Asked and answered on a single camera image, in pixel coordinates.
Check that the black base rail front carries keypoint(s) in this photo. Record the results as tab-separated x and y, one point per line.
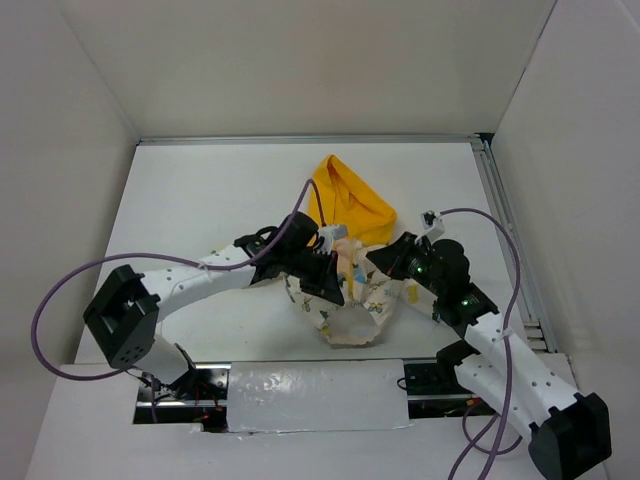
431	393

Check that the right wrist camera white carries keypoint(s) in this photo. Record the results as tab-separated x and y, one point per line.
433	226

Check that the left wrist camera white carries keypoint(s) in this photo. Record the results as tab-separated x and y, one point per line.
328	235

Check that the aluminium frame rail back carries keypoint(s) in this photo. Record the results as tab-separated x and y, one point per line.
305	139

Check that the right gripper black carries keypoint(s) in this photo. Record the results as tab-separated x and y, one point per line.
392	257

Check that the aluminium frame rail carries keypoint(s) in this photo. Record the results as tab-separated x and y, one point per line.
305	139
531	314

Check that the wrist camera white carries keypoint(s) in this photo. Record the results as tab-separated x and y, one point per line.
328	235
433	226

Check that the aluminium frame rail right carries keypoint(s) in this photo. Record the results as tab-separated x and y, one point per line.
531	314

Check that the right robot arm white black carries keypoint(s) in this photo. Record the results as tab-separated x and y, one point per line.
566	432

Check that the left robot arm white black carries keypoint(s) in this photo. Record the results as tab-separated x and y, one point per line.
124	313

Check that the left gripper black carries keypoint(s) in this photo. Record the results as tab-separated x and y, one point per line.
325	285

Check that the silver tape patch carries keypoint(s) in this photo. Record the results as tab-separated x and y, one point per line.
328	396

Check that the cream dinosaur print yellow-hood jacket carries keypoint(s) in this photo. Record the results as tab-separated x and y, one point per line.
370	297

